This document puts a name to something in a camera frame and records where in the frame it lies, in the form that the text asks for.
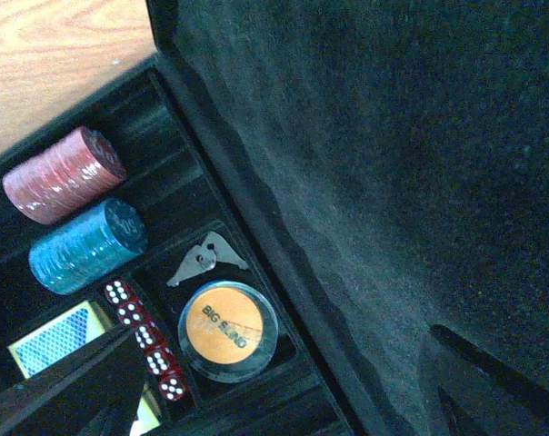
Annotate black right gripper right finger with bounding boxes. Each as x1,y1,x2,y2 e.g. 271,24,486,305
428,324,549,435

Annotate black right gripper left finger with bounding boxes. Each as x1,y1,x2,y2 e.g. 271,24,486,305
0,325,146,435

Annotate playing card deck box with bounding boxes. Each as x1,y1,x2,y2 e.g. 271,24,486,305
14,303,141,435

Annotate red translucent die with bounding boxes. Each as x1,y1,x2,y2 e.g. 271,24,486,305
115,300,146,326
104,279,134,305
158,371,188,401
145,347,175,376
135,322,164,350

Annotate clear dealer button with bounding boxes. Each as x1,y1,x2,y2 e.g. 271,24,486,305
178,280,279,384

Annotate blue poker chip stack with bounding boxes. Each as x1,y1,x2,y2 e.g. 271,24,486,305
28,198,148,295

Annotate red poker chip stack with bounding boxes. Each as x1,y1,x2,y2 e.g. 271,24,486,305
2,126,127,225

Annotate black poker set case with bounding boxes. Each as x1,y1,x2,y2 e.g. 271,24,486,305
0,1,549,435

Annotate yellow big blind button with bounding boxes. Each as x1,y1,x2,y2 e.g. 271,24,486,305
185,286,264,365

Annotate small silver case keys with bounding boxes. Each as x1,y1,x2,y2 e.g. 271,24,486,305
166,231,249,287

